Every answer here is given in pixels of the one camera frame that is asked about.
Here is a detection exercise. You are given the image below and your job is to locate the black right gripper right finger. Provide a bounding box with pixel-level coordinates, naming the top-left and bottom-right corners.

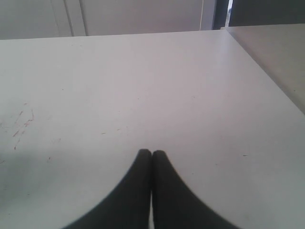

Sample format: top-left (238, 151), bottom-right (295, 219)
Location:
top-left (152, 150), bottom-right (237, 229)

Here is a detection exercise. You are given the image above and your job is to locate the white cabinet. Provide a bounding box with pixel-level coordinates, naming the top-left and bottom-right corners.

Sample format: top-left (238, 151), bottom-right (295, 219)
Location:
top-left (0, 0), bottom-right (216, 40)

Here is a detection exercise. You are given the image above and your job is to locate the beige side table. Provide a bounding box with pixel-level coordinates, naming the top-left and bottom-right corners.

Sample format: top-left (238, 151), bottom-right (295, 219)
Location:
top-left (225, 24), bottom-right (305, 112)

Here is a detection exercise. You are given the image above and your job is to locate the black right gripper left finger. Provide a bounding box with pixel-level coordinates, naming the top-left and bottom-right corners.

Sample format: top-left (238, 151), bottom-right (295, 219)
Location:
top-left (66, 149), bottom-right (152, 229)

